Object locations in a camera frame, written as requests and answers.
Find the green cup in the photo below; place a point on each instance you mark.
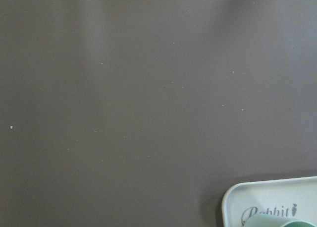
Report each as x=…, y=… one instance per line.
x=262, y=220

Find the cream rabbit tray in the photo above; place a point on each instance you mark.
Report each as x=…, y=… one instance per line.
x=294, y=198

